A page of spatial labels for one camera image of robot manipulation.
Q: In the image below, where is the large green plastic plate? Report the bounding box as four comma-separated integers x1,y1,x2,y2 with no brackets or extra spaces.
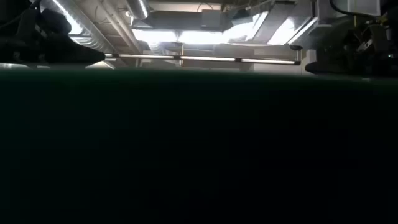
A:
0,68,398,224

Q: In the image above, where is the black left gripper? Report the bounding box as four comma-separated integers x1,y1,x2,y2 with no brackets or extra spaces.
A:
0,8,106,66

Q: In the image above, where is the corrugated silver air duct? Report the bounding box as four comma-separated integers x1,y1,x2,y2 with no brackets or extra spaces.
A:
39,0,118,54

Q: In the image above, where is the horizontal metal frame bar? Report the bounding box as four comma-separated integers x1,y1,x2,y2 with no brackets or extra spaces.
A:
104,53,302,66

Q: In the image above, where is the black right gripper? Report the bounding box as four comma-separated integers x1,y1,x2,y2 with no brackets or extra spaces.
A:
305,12,398,76

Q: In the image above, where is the round silver air duct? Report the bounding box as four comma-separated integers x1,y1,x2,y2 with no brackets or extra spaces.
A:
126,0,150,20

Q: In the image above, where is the grey ceiling ventilation unit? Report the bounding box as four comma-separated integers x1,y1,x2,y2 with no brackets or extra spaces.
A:
133,9,234,34

